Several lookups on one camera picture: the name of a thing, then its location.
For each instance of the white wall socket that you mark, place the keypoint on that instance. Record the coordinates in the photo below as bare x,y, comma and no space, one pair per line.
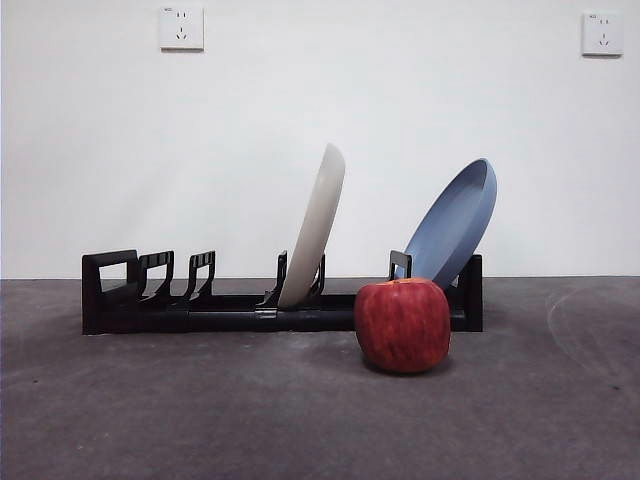
602,35
181,27

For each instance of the cream white plate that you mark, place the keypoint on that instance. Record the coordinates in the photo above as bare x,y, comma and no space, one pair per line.
317,225

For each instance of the blue plate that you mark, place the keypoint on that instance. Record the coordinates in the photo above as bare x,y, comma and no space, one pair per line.
450,225

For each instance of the red apple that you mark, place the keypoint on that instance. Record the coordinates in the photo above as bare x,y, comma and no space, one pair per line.
402,330

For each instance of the black plate rack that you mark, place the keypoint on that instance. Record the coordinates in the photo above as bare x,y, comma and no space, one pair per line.
225,320

